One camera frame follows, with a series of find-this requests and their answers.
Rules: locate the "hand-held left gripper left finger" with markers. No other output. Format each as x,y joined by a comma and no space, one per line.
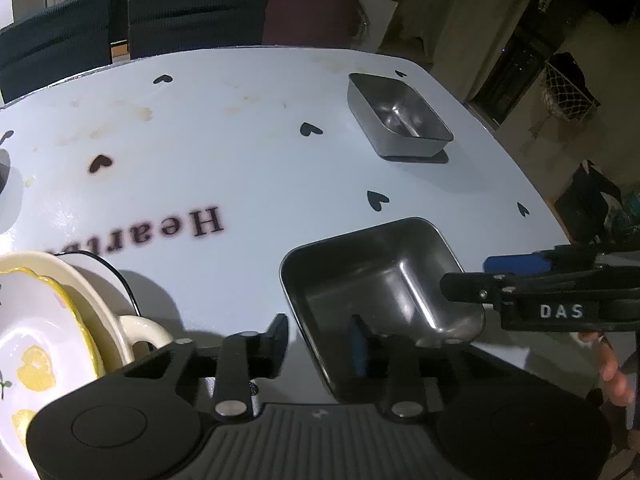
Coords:
276,347

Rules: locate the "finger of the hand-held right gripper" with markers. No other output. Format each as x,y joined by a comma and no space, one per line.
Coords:
470,287
515,263

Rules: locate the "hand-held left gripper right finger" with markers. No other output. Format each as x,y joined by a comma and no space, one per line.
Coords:
358,355

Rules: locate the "large steel rectangular container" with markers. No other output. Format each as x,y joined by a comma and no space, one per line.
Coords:
360,280

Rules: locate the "white plate with black rim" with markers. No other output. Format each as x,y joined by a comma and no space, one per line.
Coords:
107,285

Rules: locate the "small steel rectangular container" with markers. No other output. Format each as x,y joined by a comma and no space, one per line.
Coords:
400,110

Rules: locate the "floral bowl with yellow rim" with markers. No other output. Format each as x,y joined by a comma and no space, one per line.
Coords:
40,330

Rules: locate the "person's right hand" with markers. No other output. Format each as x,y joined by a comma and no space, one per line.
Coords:
612,370

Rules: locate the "black bag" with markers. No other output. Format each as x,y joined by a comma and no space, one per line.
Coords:
587,200

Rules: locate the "hanging net basket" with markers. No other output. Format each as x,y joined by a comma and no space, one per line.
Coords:
570,90

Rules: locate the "maroon chair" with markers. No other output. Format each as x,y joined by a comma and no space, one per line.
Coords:
310,10

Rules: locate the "dark blue chair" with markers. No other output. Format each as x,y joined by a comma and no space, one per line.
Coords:
195,15
55,40

